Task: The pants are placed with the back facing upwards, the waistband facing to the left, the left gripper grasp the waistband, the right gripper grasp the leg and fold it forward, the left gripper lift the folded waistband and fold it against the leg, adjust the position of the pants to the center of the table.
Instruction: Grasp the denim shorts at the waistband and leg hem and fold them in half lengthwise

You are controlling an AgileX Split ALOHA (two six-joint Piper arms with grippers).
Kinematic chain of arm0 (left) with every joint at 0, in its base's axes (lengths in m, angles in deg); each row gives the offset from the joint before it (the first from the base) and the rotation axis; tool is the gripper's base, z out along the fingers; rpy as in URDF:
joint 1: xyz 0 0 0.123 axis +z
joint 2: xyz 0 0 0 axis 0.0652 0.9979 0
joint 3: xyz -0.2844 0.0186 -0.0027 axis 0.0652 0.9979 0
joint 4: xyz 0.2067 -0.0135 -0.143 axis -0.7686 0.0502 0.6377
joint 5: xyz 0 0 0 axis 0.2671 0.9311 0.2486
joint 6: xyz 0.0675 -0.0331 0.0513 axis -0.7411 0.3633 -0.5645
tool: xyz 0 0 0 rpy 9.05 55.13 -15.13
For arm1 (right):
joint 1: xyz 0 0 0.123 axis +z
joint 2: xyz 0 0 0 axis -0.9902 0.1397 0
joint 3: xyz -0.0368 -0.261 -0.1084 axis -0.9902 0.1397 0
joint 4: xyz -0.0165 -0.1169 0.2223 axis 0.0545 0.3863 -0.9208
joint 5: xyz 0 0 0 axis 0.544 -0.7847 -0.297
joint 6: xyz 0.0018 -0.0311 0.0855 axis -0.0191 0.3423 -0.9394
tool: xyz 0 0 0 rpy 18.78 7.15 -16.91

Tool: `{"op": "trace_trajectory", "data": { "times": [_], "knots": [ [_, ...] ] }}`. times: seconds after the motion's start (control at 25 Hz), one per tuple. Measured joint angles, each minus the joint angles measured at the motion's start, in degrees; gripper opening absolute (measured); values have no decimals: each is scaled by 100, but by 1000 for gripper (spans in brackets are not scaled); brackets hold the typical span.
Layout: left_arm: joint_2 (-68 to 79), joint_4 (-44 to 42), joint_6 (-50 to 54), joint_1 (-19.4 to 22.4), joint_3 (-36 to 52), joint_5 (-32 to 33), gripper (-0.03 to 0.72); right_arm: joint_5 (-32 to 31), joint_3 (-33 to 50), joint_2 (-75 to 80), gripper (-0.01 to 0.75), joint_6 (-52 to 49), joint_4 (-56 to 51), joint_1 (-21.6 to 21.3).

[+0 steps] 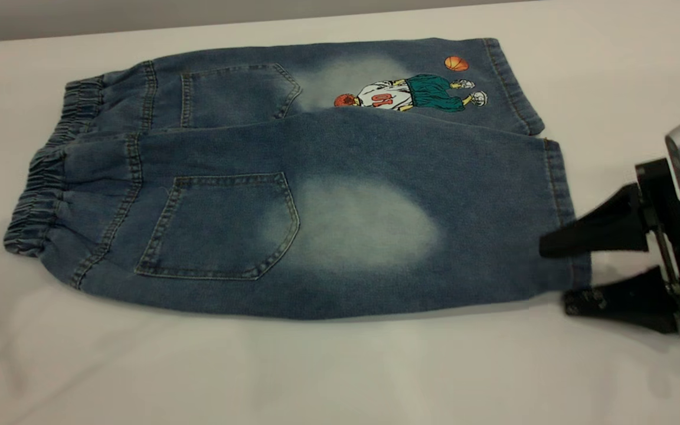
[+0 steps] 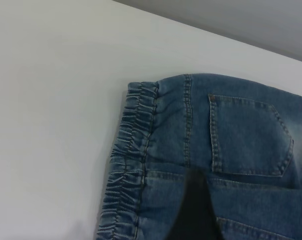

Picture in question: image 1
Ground blue denim pants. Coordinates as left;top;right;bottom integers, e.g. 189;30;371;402
2;37;592;321

